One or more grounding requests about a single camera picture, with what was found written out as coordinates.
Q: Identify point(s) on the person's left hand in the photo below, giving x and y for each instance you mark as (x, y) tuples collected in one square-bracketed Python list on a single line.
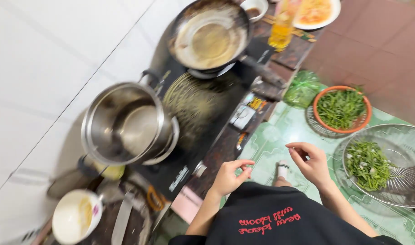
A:
[(228, 180)]

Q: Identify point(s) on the person's right hand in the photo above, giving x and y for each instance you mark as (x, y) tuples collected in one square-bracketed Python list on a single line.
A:
[(314, 166)]

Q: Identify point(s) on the person's foot in slipper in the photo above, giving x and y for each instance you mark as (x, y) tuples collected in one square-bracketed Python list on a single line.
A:
[(282, 172)]

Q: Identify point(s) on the green vegetables in steel colander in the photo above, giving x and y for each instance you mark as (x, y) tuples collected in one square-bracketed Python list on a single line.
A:
[(367, 165)]

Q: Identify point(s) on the person's black printed shirt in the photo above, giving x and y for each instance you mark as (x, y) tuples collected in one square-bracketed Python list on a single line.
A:
[(282, 217)]

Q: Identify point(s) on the orange plastic basket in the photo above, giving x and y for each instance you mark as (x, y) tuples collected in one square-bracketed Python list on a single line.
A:
[(360, 124)]

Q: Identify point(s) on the green vegetables in orange basket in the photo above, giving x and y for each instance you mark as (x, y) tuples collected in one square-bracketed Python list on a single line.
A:
[(340, 107)]

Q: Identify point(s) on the seasoning packets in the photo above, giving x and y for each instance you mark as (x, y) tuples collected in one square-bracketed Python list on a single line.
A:
[(246, 114)]

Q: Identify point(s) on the black gas stove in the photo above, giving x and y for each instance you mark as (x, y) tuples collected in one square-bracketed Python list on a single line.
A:
[(207, 112)]

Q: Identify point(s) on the green plastic bag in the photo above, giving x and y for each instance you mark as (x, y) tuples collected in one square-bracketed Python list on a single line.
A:
[(301, 90)]

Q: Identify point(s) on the steel kitchen knife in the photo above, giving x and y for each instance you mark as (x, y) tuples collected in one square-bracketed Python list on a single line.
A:
[(122, 219)]

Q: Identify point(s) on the stainless steel pot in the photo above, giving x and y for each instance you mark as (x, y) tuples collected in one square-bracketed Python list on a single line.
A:
[(129, 126)]

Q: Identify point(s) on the yellow-green container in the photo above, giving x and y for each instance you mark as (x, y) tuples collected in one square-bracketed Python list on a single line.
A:
[(112, 170)]

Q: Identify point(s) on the yellow cooking oil bottle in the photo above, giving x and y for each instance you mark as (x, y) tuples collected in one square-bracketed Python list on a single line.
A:
[(281, 30)]

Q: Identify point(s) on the black frying pan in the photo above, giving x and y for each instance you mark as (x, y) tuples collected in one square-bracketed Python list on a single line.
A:
[(211, 37)]

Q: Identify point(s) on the white plate of food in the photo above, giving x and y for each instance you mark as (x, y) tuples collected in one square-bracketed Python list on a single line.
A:
[(316, 13)]

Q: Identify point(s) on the white cup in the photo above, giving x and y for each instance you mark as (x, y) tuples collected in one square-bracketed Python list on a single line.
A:
[(73, 217)]

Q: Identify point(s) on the small white sauce bowl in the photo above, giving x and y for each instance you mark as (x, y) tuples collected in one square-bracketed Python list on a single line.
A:
[(254, 10)]

